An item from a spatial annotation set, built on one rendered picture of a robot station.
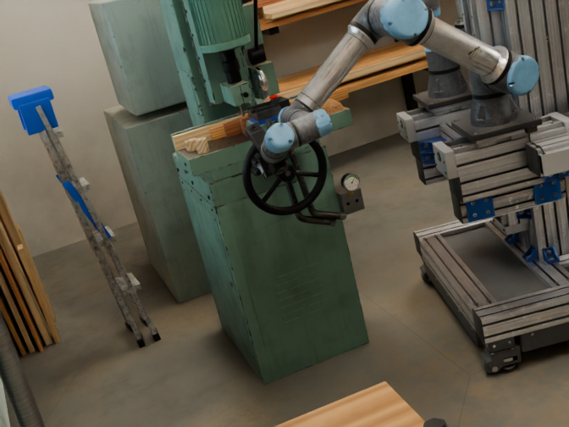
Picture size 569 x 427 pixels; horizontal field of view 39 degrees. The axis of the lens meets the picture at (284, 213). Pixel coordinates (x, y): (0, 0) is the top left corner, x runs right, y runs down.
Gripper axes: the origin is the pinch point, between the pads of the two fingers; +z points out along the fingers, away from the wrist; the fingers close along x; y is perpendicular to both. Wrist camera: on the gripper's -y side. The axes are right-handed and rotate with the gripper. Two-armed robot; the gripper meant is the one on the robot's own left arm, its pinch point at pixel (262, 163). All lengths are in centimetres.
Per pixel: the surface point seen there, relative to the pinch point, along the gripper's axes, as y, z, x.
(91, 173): -88, 253, -43
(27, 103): -71, 66, -59
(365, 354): 70, 59, 17
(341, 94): -19, 35, 46
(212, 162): -11.2, 20.8, -10.5
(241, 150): -11.2, 21.0, 0.2
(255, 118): -17.3, 11.6, 6.9
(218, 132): -23.0, 32.1, -2.5
